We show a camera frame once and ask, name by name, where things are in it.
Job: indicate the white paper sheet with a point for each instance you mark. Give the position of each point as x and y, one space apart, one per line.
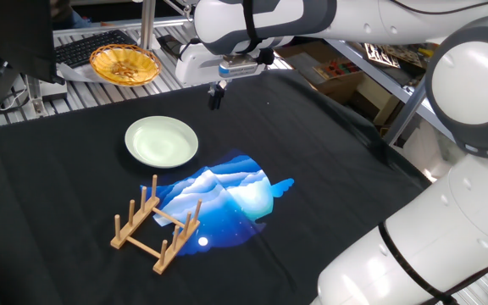
76 73

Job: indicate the silver and blue wrist camera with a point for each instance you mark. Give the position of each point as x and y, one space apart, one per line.
237 67

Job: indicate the laser-cut wooden sheet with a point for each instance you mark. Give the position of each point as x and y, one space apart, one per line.
381 55

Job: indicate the grey metal shelf frame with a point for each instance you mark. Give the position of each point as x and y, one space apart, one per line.
379 78

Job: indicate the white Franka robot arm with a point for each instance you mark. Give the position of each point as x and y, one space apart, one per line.
473 80

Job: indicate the aluminium bracket with white box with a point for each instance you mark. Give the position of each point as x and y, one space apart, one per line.
49 90

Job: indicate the yellow wicker basket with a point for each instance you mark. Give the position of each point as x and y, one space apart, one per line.
125 65

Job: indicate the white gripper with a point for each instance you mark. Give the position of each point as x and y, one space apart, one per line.
193 63

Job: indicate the black computer keyboard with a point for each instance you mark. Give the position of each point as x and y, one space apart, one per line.
83 47

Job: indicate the pale green round plate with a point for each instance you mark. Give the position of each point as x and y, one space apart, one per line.
161 142

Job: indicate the black monitor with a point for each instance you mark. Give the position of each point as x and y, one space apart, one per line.
11 34

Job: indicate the brown cardboard box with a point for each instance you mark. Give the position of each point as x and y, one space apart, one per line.
307 59

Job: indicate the black cloth with blue print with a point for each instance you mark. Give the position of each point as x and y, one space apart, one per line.
57 182

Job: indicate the black phone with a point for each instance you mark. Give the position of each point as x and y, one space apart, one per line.
168 44

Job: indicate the person in blue jeans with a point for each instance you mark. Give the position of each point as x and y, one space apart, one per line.
68 17

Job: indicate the aluminium upright post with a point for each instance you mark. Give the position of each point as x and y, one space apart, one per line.
147 21

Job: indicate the wooden peg dish rack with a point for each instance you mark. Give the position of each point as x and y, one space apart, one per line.
136 222

